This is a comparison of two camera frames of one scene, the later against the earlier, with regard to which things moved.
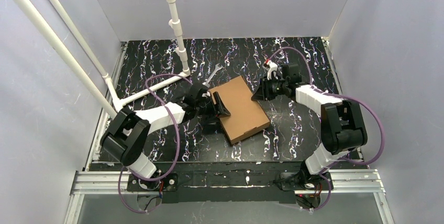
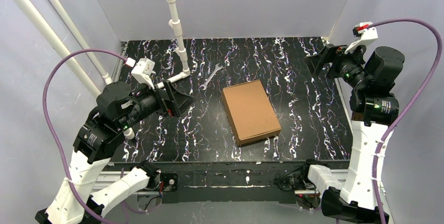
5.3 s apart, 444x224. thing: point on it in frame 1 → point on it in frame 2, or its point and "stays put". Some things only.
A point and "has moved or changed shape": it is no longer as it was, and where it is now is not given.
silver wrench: x=207 y=83 stays put
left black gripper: x=213 y=107 → x=166 y=98
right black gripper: x=268 y=89 → x=331 y=62
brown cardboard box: x=247 y=115 has moved or changed shape
